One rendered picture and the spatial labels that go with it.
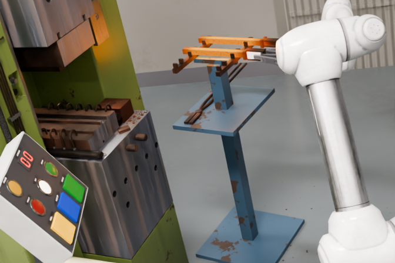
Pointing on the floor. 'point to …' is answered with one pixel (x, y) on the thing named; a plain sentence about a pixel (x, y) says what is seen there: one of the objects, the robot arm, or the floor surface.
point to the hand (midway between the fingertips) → (255, 54)
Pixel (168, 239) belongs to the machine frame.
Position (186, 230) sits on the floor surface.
